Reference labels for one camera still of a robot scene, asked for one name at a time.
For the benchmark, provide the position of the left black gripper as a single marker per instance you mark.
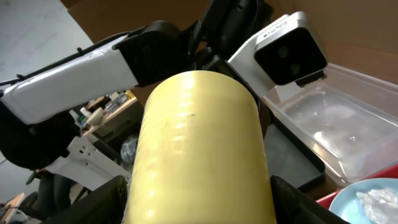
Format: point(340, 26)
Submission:
point(224, 27)

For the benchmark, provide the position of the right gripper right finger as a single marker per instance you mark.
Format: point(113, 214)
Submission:
point(294, 207)

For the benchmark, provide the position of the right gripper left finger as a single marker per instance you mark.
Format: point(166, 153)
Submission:
point(105, 205)

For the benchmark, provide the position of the white napkin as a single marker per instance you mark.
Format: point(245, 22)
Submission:
point(379, 205)

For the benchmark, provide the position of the yellow plastic cup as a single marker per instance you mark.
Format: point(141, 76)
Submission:
point(200, 155)

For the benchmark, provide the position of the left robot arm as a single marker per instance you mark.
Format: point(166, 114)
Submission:
point(36, 125)

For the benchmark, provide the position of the black plastic tray bin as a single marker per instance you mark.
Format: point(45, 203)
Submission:
point(292, 160)

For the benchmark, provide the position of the light blue plate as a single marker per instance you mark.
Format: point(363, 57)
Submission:
point(347, 206)

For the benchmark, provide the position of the clear plastic bin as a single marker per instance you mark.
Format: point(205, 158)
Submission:
point(349, 120)

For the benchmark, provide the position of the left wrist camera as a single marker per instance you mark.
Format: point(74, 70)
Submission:
point(285, 51)

